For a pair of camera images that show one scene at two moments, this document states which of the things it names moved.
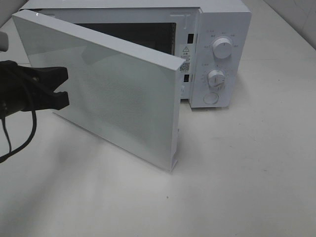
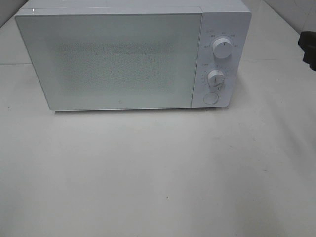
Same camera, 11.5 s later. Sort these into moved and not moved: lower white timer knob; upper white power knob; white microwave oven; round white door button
Moved: white microwave oven
Not moved: lower white timer knob; upper white power knob; round white door button
